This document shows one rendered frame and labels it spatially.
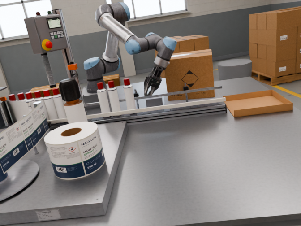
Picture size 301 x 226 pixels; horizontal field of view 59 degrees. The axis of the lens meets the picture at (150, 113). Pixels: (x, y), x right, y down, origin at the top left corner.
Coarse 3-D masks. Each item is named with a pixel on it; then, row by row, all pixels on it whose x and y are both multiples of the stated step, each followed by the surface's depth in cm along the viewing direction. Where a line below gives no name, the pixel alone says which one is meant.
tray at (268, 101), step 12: (228, 96) 163; (240, 96) 163; (252, 96) 163; (264, 96) 162; (276, 96) 156; (228, 108) 153; (240, 108) 150; (252, 108) 139; (264, 108) 138; (276, 108) 138; (288, 108) 138
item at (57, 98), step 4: (56, 88) 152; (56, 92) 151; (56, 96) 151; (60, 96) 153; (56, 100) 152; (60, 100) 153; (56, 104) 153; (60, 104) 153; (56, 108) 154; (60, 108) 154; (60, 112) 154; (64, 112) 156; (60, 116) 155; (64, 116) 156
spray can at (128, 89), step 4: (124, 80) 148; (128, 80) 148; (124, 84) 150; (128, 84) 148; (124, 88) 149; (128, 88) 148; (132, 88) 150; (124, 92) 151; (128, 92) 149; (132, 92) 150; (128, 96) 150; (132, 96) 151; (128, 100) 151; (132, 100) 151; (128, 104) 152; (132, 104) 152; (128, 108) 153; (132, 108) 152
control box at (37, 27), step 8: (40, 16) 141; (48, 16) 144; (56, 16) 148; (32, 24) 140; (40, 24) 141; (32, 32) 142; (40, 32) 141; (48, 32) 145; (32, 40) 145; (40, 40) 142; (48, 40) 145; (56, 40) 149; (64, 40) 153; (32, 48) 148; (40, 48) 143; (48, 48) 146; (56, 48) 150; (64, 48) 155
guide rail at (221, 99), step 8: (168, 104) 149; (176, 104) 148; (184, 104) 148; (192, 104) 148; (112, 112) 151; (120, 112) 151; (128, 112) 151; (136, 112) 150; (48, 120) 154; (56, 120) 154; (64, 120) 153
